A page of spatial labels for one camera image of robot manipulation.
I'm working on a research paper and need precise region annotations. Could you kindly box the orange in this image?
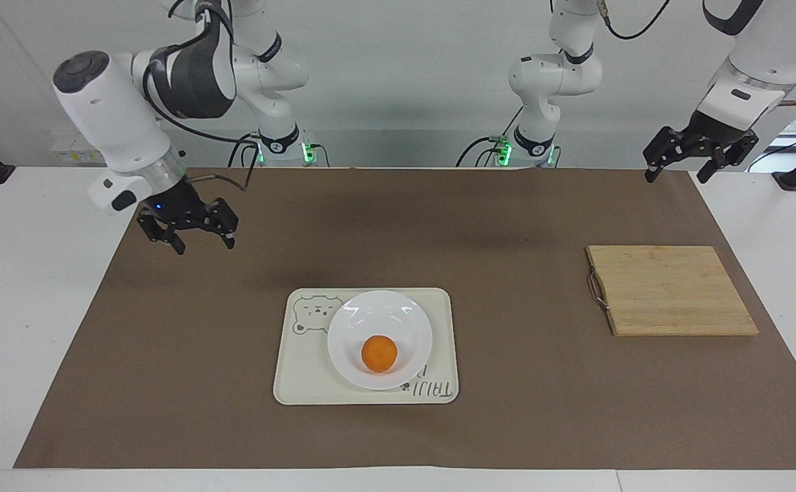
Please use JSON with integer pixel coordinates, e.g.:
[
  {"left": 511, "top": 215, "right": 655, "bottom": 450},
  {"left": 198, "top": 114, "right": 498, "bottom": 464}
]
[{"left": 361, "top": 334, "right": 399, "bottom": 374}]

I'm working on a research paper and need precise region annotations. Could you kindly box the cream tray with bear print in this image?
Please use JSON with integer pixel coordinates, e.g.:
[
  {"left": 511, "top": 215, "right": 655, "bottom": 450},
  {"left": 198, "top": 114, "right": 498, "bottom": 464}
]
[{"left": 273, "top": 287, "right": 459, "bottom": 406}]

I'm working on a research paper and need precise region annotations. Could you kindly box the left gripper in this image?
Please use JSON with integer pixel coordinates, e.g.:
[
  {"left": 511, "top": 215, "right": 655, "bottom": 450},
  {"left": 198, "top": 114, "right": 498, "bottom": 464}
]
[{"left": 643, "top": 110, "right": 760, "bottom": 184}]

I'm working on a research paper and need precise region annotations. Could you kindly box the wooden cutting board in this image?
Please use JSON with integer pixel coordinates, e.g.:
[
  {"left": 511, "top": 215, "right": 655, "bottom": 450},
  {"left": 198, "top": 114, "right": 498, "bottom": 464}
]
[{"left": 586, "top": 245, "right": 760, "bottom": 337}]

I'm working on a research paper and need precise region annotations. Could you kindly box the white plate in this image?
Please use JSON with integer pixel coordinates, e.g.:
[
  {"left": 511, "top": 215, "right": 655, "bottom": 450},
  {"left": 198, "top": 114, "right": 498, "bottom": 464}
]
[{"left": 327, "top": 290, "right": 434, "bottom": 392}]

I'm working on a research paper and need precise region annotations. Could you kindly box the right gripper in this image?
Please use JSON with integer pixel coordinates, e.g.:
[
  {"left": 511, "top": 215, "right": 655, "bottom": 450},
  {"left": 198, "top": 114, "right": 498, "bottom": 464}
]
[{"left": 136, "top": 179, "right": 240, "bottom": 256}]

